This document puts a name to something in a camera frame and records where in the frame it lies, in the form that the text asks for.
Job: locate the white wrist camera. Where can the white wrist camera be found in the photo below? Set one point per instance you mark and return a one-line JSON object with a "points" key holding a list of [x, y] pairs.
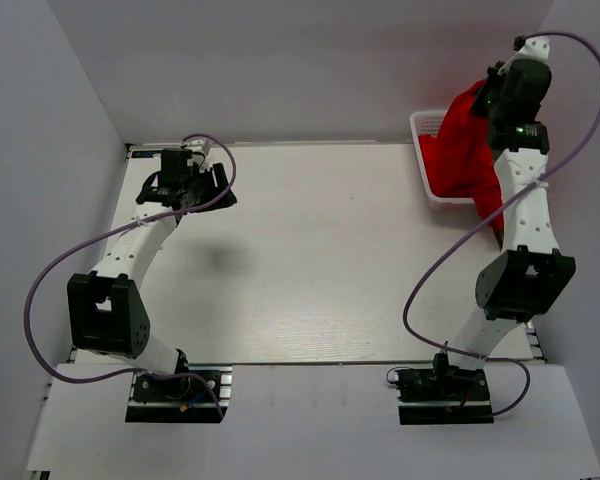
{"points": [[535, 48], [199, 152]]}

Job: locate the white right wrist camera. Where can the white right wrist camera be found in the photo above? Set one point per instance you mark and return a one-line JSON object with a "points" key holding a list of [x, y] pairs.
{"points": [[535, 48]]}

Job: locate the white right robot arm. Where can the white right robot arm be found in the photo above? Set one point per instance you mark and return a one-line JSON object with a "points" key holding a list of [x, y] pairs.
{"points": [[491, 140]]}

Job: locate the red t shirt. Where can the red t shirt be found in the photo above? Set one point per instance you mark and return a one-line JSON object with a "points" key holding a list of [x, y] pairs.
{"points": [[461, 165]]}

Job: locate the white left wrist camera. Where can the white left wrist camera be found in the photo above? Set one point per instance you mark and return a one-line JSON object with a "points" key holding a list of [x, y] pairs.
{"points": [[199, 152]]}

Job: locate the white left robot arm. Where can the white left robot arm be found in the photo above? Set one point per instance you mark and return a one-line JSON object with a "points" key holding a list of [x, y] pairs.
{"points": [[107, 314]]}

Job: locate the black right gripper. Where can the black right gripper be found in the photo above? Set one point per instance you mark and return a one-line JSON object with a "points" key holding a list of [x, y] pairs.
{"points": [[494, 77]]}

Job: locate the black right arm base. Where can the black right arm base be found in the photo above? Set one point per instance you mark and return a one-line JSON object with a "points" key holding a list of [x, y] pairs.
{"points": [[425, 399]]}

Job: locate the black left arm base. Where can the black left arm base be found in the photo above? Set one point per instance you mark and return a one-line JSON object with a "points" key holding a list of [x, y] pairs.
{"points": [[181, 401]]}

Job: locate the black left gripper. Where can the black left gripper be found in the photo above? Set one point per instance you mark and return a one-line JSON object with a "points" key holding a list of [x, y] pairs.
{"points": [[221, 178]]}

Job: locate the white plastic basket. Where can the white plastic basket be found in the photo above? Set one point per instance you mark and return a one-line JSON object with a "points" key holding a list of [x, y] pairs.
{"points": [[424, 127]]}

